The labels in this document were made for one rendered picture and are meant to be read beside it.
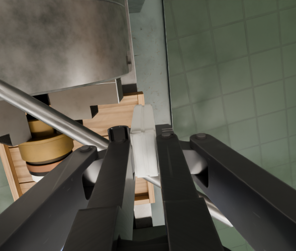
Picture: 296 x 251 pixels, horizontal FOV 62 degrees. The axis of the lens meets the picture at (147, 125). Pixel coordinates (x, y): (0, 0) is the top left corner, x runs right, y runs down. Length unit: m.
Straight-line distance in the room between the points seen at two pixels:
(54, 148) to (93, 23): 0.20
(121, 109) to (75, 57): 0.35
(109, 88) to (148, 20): 0.61
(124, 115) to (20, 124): 0.29
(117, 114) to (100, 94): 0.25
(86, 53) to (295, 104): 1.68
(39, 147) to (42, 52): 0.18
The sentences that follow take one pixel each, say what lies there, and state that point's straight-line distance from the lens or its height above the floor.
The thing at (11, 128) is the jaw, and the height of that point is 1.14.
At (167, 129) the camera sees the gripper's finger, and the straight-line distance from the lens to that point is 0.16.
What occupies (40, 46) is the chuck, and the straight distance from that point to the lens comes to 0.27.
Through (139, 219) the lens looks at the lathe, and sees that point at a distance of 0.78.
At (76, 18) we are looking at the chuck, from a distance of 0.29.
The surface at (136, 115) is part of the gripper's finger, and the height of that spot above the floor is 1.31.
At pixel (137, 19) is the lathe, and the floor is 0.54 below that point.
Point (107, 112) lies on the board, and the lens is 0.61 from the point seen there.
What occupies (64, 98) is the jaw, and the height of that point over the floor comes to 1.11.
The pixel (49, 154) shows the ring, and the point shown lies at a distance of 0.41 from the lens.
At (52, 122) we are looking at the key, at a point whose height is 1.31.
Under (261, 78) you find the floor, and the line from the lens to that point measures 1.71.
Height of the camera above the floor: 1.48
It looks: 72 degrees down
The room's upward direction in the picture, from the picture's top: 164 degrees clockwise
